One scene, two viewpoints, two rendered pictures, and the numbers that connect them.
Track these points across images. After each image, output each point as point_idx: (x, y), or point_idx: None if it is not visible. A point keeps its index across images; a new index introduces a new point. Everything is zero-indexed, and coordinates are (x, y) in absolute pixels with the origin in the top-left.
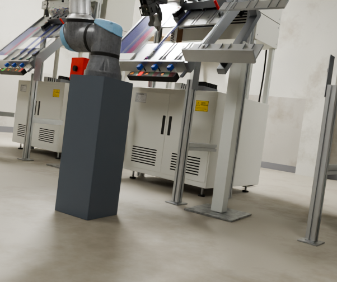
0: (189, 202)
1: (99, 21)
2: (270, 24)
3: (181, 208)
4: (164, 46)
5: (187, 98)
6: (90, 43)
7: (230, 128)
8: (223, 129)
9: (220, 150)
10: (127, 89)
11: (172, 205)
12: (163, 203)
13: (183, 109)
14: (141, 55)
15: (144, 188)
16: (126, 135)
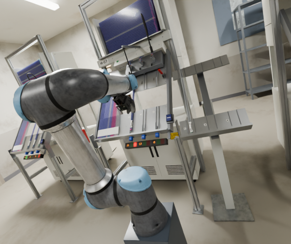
0: (200, 199)
1: (128, 186)
2: (180, 60)
3: (210, 220)
4: (137, 114)
5: (180, 150)
6: (126, 205)
7: (222, 160)
8: (217, 162)
9: (220, 175)
10: (174, 213)
11: (201, 217)
12: (194, 217)
13: (180, 158)
14: (124, 127)
15: (162, 194)
16: (185, 238)
